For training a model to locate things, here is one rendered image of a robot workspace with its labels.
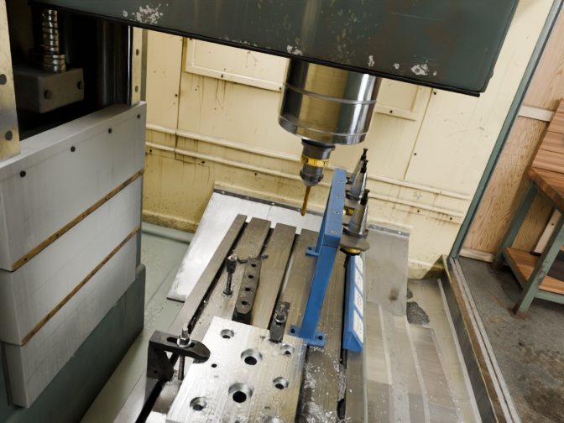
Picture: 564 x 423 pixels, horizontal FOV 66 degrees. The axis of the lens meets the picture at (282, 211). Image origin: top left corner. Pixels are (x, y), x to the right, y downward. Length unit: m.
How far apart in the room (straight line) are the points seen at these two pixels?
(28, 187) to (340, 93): 0.50
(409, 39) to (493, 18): 0.10
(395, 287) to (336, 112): 1.22
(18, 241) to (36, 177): 0.10
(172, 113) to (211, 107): 0.17
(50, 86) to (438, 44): 0.63
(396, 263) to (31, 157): 1.46
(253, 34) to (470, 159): 1.38
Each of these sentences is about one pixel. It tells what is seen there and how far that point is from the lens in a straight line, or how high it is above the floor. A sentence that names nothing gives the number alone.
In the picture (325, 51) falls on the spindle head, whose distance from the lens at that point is 0.62.
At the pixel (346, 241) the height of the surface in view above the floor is 1.22.
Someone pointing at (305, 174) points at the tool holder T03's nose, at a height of 1.42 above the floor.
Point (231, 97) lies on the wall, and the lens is 1.85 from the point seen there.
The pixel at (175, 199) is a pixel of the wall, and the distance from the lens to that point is 2.08.
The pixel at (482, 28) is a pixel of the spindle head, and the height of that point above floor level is 1.70.
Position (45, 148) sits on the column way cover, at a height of 1.41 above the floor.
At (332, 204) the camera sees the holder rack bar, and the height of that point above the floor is 1.23.
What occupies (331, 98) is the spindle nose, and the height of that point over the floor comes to 1.57.
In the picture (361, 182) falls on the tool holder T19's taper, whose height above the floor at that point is 1.27.
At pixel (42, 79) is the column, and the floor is 1.50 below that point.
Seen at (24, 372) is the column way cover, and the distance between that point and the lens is 0.98.
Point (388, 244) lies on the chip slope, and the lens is 1.93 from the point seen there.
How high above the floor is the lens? 1.70
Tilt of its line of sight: 26 degrees down
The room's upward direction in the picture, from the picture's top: 11 degrees clockwise
